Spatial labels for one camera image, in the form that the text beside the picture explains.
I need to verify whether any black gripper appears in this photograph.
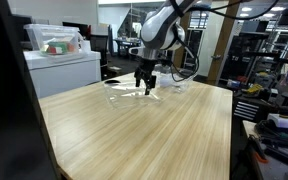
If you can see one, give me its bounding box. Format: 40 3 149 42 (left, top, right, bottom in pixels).
134 59 159 95

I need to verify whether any clear plastic lid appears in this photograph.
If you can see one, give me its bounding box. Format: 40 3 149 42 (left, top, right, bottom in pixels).
103 80 161 108

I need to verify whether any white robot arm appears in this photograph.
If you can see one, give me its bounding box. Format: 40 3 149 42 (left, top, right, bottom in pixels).
129 0 197 95

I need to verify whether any clear plastic container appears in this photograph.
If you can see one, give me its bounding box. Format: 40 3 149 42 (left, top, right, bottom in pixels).
152 64 193 93

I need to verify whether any white storage box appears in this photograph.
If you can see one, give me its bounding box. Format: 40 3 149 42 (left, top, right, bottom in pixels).
24 51 101 98

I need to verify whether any clear bin with toys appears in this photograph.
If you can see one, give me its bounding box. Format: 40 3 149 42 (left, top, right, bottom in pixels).
23 24 81 56

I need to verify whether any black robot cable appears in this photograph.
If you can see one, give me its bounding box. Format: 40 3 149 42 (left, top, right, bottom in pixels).
168 0 280 84

